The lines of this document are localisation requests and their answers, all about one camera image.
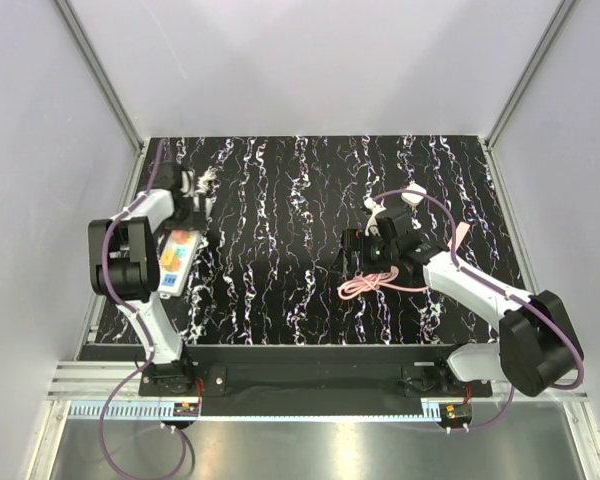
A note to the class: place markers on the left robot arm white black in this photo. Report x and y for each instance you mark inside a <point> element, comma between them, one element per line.
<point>144,254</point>

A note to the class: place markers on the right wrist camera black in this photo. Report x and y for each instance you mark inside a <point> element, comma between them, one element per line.
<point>395,225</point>

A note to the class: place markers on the aluminium frame post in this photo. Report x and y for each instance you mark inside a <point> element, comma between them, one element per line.
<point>88,53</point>
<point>547,40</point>

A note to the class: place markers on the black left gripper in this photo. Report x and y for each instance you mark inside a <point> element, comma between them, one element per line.
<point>197,220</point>

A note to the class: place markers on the white power strip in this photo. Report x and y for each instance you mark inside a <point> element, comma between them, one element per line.
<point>172,283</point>

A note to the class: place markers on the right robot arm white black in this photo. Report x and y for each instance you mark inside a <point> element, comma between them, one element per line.
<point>537,347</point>

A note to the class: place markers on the left aluminium frame post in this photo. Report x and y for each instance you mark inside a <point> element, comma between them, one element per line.
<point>88,53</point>

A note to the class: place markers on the white square plug adapter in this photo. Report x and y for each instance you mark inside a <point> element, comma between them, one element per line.
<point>413,194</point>

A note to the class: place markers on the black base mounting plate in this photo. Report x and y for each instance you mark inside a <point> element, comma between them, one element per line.
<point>318,381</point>

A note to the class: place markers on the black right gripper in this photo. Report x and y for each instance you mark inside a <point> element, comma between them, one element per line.
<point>357,241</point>

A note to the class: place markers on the right aluminium frame post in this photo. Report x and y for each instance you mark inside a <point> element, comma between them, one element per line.
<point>547,40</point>

